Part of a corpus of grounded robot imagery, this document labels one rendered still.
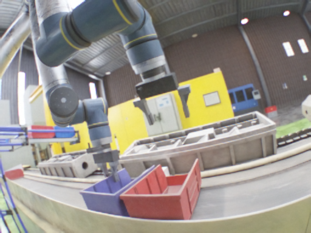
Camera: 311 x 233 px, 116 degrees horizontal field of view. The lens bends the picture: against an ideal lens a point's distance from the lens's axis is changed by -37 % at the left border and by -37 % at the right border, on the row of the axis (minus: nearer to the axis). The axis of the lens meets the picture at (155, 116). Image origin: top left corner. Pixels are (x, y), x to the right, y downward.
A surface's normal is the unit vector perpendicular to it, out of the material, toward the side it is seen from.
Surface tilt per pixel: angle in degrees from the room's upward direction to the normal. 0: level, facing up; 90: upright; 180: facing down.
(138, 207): 92
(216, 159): 100
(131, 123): 90
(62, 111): 97
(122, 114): 90
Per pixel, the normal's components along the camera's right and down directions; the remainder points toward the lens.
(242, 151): -0.36, 0.20
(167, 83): -0.26, 0.43
